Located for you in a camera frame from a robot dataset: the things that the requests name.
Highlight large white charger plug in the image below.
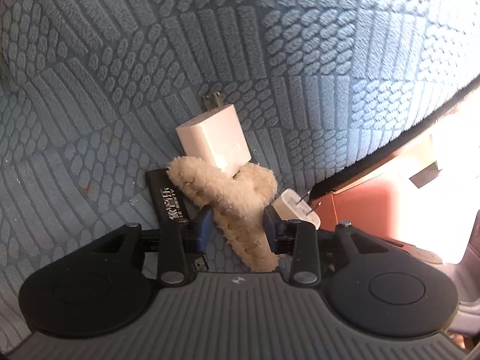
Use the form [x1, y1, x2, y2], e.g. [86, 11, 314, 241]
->
[176, 92, 251, 176]

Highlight small white charger plug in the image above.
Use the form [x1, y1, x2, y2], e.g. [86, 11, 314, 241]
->
[272, 189, 320, 230]

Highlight pink cardboard box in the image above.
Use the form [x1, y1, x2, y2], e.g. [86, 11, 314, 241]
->
[316, 135, 479, 264]

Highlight black rectangular lighter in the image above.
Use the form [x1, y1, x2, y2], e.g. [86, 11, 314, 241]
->
[145, 167, 210, 272]

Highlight fluffy beige hair clip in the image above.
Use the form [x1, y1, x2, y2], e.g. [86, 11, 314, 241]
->
[167, 156, 278, 272]

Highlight blue textured sofa cover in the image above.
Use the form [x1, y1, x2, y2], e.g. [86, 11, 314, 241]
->
[1, 0, 479, 353]

